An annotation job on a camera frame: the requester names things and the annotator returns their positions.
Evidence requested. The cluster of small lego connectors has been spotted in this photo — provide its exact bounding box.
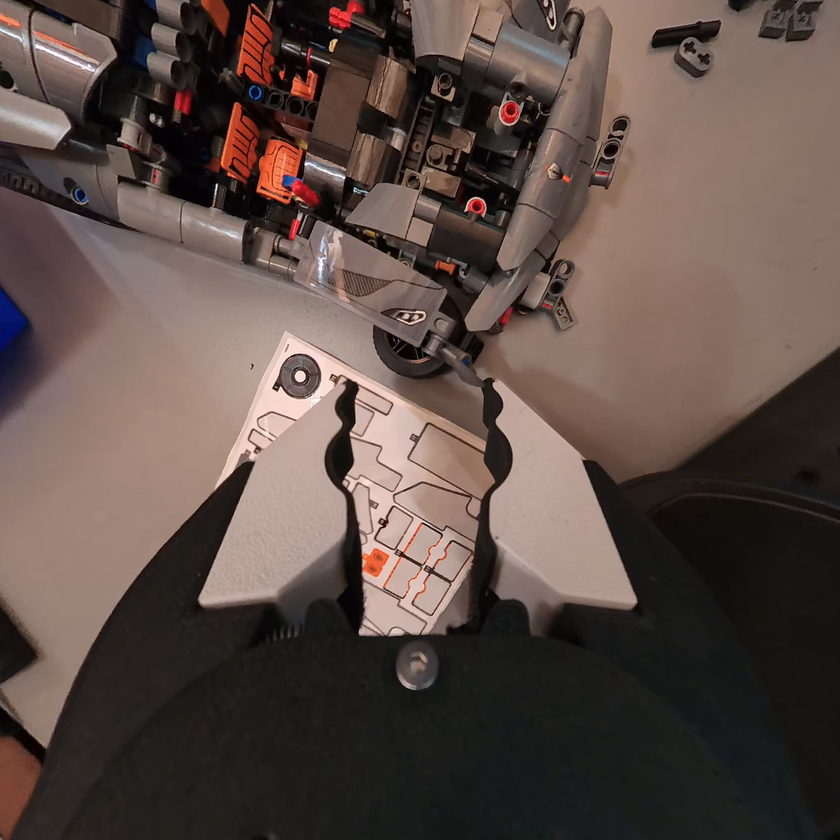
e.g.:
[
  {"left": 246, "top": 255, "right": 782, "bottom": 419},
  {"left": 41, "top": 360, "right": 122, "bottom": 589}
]
[{"left": 728, "top": 0, "right": 824, "bottom": 42}]

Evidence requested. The lego sticker sheet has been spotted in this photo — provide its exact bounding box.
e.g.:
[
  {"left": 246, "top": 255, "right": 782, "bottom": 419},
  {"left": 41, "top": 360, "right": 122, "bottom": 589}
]
[{"left": 217, "top": 331, "right": 490, "bottom": 637}]

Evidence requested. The blue plastic bin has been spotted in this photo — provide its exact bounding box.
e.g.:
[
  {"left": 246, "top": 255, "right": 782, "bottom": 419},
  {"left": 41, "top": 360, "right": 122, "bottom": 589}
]
[{"left": 0, "top": 282, "right": 32, "bottom": 355}]

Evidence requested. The grey lego axle connector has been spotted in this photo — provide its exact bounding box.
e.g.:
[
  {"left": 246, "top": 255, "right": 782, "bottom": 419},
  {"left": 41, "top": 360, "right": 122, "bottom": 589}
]
[{"left": 674, "top": 37, "right": 715, "bottom": 78}]

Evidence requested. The dark grey lego fender assembly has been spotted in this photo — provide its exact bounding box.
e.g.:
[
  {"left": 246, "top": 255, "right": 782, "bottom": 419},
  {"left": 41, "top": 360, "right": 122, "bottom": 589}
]
[{"left": 295, "top": 220, "right": 476, "bottom": 388}]

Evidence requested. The grey lego car model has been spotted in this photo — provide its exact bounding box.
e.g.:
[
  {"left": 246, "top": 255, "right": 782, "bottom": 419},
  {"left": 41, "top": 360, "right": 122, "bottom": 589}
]
[{"left": 0, "top": 0, "right": 631, "bottom": 380}]

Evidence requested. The black office chair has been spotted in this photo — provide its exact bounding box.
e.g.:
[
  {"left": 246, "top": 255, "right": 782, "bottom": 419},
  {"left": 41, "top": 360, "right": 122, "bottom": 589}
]
[{"left": 620, "top": 472, "right": 840, "bottom": 821}]

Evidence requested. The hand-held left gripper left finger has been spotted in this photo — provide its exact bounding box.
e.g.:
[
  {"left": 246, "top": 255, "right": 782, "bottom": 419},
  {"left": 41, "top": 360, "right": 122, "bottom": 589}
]
[{"left": 199, "top": 379, "right": 366, "bottom": 636}]

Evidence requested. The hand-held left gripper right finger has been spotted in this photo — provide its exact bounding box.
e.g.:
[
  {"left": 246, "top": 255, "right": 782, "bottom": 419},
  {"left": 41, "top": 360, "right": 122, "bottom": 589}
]
[{"left": 449, "top": 377, "right": 639, "bottom": 636}]

